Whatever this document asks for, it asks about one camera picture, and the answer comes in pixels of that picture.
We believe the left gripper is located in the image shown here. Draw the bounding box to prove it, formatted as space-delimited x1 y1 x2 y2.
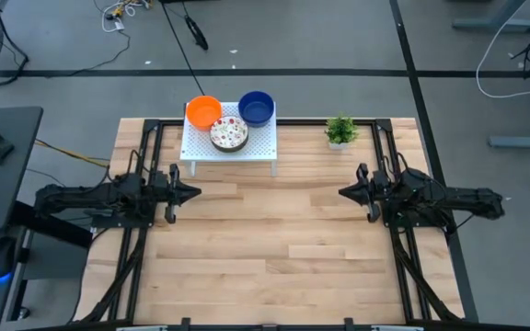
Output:
154 164 202 225

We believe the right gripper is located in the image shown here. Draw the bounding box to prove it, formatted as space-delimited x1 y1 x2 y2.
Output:
338 163 389 224

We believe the orange mini bowl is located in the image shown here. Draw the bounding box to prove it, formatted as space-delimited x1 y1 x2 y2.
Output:
185 95 224 131

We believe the blue mini bowl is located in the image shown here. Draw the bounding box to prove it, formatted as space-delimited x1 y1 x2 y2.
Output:
237 90 276 129

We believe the small potted green plant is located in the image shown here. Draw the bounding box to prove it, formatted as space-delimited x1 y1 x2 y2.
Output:
323 114 360 151

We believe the white perforated metal rack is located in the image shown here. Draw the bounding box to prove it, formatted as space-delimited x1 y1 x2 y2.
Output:
179 100 279 178

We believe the grey desk foot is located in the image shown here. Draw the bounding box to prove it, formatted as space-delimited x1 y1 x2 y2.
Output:
451 0 530 34
488 135 530 151

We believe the black desk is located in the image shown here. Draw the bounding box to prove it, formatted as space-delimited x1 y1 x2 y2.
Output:
0 106 44 234

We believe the black computer mouse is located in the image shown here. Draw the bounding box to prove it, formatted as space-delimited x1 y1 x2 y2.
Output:
0 236 17 282

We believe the black aluminium table frame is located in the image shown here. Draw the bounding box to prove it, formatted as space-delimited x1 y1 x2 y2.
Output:
74 118 467 331

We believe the long black floor cable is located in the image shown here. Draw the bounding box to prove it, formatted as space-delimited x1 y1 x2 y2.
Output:
161 0 206 97

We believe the black strap on cable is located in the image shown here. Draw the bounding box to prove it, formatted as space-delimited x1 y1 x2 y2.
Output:
184 13 210 51

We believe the white floor cable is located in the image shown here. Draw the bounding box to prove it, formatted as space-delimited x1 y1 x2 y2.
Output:
475 0 530 99

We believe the white and yellow cable bundle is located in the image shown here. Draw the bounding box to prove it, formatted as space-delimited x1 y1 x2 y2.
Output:
101 0 154 34

